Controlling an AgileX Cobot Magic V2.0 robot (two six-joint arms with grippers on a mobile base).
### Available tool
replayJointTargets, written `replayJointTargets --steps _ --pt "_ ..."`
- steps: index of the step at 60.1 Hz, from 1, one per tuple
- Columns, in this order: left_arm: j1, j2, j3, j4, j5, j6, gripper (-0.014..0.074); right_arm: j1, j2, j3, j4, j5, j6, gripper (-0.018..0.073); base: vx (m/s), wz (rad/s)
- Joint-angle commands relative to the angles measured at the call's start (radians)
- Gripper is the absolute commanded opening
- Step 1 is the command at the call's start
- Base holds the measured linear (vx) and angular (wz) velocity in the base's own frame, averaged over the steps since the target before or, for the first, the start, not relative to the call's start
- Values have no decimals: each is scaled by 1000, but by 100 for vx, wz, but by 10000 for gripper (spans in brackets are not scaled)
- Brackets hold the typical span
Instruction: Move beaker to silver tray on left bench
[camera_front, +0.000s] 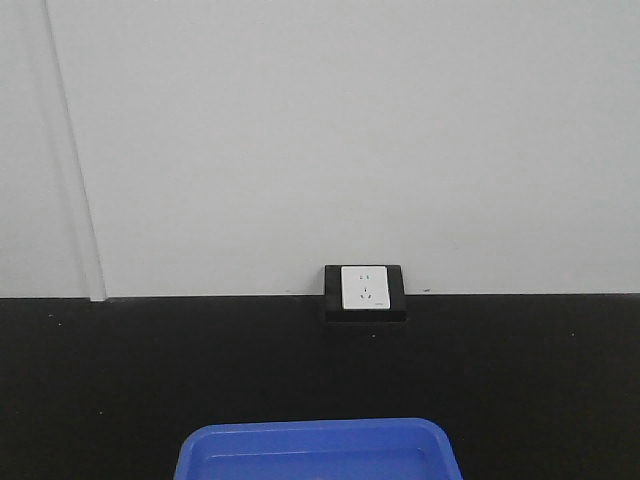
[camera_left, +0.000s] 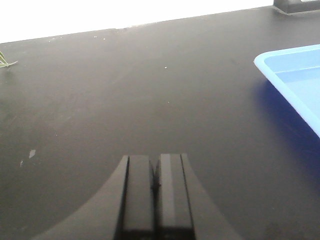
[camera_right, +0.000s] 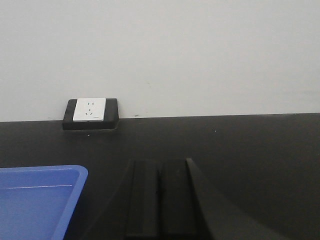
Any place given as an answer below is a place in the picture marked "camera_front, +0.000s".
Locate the blue plastic tray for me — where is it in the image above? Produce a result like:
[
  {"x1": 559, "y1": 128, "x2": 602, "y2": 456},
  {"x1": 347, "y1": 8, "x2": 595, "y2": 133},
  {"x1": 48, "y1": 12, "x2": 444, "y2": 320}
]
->
[{"x1": 174, "y1": 418, "x2": 462, "y2": 479}]

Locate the black socket mounting box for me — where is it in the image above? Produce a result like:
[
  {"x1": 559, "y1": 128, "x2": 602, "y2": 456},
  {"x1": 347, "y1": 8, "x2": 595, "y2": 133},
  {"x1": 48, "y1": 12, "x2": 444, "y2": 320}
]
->
[{"x1": 324, "y1": 265, "x2": 407, "y2": 327}]

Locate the white wall power socket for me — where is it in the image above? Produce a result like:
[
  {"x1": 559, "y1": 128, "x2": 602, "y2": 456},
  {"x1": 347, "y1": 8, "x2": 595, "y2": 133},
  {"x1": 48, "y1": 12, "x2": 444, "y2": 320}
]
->
[{"x1": 340, "y1": 266, "x2": 391, "y2": 311}]

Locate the white wall cable conduit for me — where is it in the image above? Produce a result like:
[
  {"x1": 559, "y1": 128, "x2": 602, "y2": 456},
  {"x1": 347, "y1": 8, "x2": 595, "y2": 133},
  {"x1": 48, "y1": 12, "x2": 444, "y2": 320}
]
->
[{"x1": 42, "y1": 0, "x2": 108, "y2": 303}]

